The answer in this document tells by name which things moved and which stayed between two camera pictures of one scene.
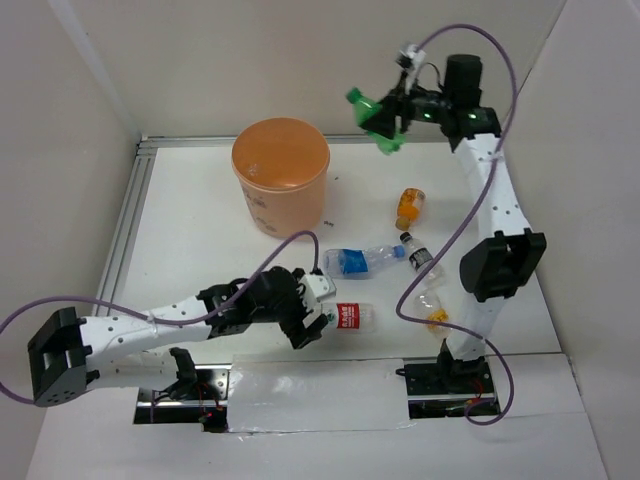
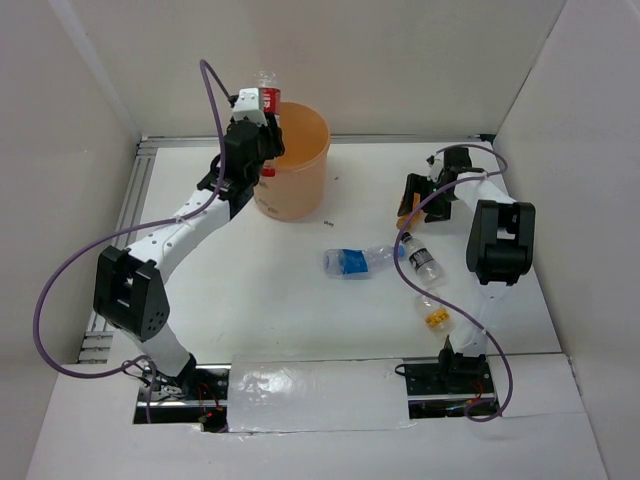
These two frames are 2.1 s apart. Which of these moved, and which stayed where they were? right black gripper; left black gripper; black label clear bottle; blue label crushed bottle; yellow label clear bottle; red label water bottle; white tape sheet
Moved: red label water bottle; right black gripper; left black gripper
Stayed: yellow label clear bottle; blue label crushed bottle; black label clear bottle; white tape sheet
